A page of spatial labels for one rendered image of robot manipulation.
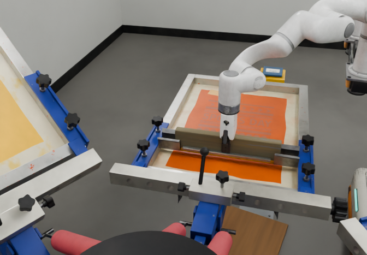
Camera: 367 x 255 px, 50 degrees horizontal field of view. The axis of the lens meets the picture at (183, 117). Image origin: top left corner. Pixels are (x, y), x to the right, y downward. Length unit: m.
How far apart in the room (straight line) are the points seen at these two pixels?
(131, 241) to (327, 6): 1.09
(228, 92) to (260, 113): 0.50
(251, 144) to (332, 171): 1.71
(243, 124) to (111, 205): 1.31
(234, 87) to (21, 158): 0.68
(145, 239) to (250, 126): 1.03
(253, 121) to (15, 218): 1.03
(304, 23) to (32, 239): 1.02
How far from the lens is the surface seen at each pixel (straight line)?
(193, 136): 1.42
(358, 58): 1.75
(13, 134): 1.28
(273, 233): 2.49
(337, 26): 1.38
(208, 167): 1.41
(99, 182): 2.87
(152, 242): 0.70
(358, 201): 2.47
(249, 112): 1.75
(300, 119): 1.67
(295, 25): 1.36
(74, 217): 2.67
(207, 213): 1.13
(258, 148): 1.40
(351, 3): 1.52
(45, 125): 1.31
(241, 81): 1.27
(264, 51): 1.38
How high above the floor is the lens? 1.85
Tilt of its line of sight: 32 degrees down
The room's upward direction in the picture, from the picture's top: 1 degrees counter-clockwise
